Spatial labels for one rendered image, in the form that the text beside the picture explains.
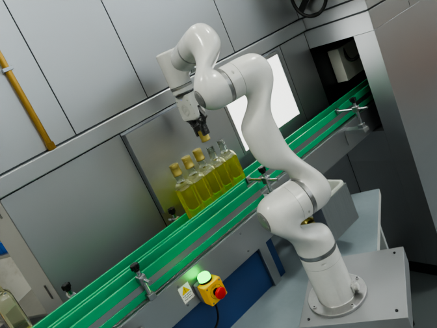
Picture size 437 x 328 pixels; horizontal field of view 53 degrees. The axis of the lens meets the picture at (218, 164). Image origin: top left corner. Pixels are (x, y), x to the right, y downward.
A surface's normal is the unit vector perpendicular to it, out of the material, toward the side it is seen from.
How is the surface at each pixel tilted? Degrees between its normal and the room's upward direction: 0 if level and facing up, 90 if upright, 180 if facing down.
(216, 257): 90
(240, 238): 90
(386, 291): 3
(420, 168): 90
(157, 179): 90
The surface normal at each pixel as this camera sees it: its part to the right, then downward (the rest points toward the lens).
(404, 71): 0.60, -0.02
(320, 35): -0.70, 0.48
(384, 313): -0.42, -0.85
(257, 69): 0.33, -0.03
